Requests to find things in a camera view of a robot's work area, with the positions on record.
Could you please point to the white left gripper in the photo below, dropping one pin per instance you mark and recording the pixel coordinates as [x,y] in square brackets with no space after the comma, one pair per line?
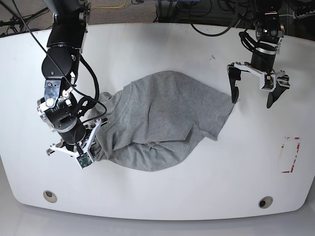
[280,78]

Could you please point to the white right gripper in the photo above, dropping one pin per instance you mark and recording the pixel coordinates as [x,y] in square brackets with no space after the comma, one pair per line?
[86,149]

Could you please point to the grey T-shirt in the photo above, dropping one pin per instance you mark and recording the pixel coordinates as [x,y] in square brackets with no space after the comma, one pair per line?
[155,122]

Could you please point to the red tape rectangle marking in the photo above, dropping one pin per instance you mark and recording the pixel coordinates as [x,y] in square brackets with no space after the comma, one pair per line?
[289,152]

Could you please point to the white power strip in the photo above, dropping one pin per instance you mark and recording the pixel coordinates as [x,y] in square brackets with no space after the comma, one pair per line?
[304,11]

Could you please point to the black tripod stand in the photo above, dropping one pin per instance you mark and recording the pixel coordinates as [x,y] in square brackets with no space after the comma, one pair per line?
[15,25]

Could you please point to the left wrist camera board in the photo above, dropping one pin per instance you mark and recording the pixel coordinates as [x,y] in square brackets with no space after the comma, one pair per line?
[268,83]

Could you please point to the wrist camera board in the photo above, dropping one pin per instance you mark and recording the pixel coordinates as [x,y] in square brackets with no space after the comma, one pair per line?
[84,160]
[268,83]

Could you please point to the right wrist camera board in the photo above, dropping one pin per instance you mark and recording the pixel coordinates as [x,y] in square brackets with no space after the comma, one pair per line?
[84,160]

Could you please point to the left table cable grommet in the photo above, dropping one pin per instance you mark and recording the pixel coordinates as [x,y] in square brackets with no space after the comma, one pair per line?
[50,196]

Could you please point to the table cable grommet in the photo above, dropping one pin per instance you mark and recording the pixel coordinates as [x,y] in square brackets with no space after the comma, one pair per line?
[265,202]
[50,196]

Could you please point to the right table cable grommet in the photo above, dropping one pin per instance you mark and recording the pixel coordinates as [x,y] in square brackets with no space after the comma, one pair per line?
[265,202]

